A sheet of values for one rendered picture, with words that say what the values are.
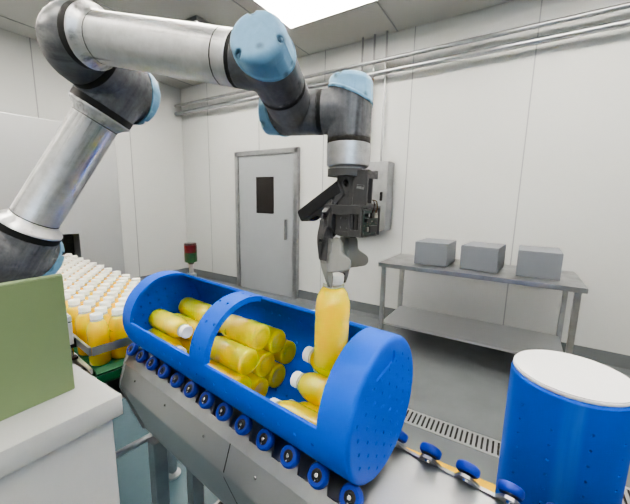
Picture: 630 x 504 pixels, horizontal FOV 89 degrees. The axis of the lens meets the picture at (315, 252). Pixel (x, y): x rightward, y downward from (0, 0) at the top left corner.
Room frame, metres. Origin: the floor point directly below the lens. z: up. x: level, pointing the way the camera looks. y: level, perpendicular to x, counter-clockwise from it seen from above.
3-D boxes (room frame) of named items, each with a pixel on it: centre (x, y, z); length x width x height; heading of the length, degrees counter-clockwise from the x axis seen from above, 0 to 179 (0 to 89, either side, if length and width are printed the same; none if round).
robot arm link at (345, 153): (0.59, -0.06, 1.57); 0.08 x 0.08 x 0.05
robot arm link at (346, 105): (0.58, -0.05, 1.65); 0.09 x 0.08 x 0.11; 78
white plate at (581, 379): (0.82, -0.72, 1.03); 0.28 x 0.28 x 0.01
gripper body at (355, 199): (0.58, -0.06, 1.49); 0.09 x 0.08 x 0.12; 52
